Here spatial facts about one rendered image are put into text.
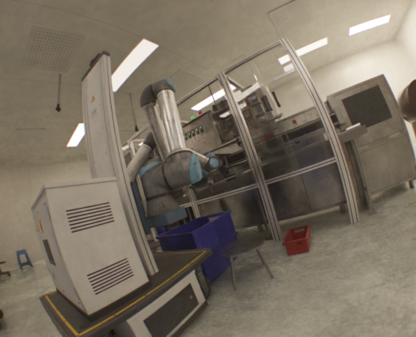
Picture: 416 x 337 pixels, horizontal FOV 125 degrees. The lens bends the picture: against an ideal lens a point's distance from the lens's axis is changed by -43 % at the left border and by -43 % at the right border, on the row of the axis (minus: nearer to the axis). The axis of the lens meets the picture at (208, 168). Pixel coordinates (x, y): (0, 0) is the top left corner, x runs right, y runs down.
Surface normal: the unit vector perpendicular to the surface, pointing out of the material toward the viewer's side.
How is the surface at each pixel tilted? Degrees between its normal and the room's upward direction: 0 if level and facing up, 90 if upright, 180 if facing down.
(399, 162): 90
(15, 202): 90
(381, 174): 90
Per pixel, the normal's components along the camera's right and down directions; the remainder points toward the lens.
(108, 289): 0.82, -0.32
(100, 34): 0.30, 0.95
